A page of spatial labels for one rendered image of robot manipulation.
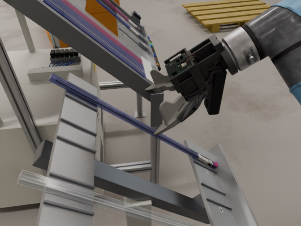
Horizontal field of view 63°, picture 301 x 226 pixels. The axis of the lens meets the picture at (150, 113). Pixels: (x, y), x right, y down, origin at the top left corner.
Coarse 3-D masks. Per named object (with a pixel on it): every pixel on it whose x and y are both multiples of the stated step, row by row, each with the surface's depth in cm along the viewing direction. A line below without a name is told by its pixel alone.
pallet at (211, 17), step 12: (228, 0) 383; (240, 0) 383; (252, 0) 386; (192, 12) 344; (204, 12) 344; (216, 12) 344; (228, 12) 348; (240, 12) 344; (252, 12) 344; (204, 24) 313; (216, 24) 315; (240, 24) 335
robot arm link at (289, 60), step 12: (288, 48) 42; (300, 48) 42; (276, 60) 45; (288, 60) 43; (300, 60) 42; (288, 72) 43; (300, 72) 42; (288, 84) 45; (300, 84) 42; (300, 96) 44
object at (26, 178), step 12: (24, 180) 29; (36, 180) 30; (48, 180) 31; (48, 192) 31; (60, 192) 32; (72, 192) 32; (84, 192) 34; (96, 204) 35; (108, 204) 35; (120, 204) 37; (132, 204) 38; (132, 216) 38; (144, 216) 39; (156, 216) 40; (168, 216) 43
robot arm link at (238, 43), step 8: (232, 32) 46; (240, 32) 45; (224, 40) 46; (232, 40) 45; (240, 40) 44; (248, 40) 44; (232, 48) 45; (240, 48) 44; (248, 48) 44; (256, 48) 44; (232, 56) 46; (240, 56) 45; (248, 56) 45; (256, 56) 45; (240, 64) 46; (248, 64) 46
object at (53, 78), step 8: (48, 80) 46; (56, 80) 46; (64, 80) 48; (64, 88) 47; (72, 88) 48; (80, 88) 49; (80, 96) 49; (88, 96) 50; (96, 104) 51; (104, 104) 52; (112, 112) 53; (120, 112) 54; (128, 120) 55; (136, 120) 57; (144, 128) 57; (152, 128) 59; (160, 136) 60; (176, 144) 63; (184, 152) 65; (192, 152) 66
